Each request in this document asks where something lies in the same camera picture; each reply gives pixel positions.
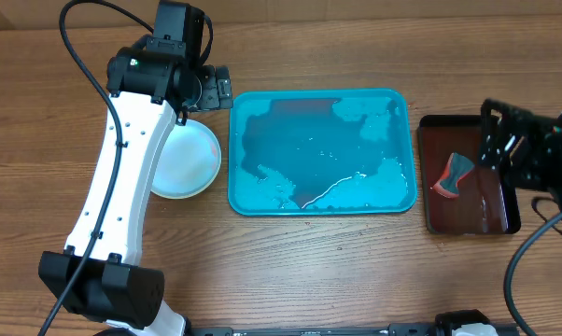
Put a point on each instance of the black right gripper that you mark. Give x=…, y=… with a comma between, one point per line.
x=523, y=161

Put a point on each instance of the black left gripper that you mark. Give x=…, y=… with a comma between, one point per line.
x=213, y=96

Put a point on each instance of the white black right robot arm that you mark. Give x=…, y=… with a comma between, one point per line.
x=553, y=165

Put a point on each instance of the black tray with water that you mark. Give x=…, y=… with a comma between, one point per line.
x=484, y=204

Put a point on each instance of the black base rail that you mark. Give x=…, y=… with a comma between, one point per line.
x=396, y=329

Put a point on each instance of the light blue plate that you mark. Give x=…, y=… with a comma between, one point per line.
x=189, y=163

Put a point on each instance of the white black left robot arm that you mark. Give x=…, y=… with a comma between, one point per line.
x=152, y=87

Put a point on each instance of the teal plastic tray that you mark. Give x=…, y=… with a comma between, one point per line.
x=320, y=153

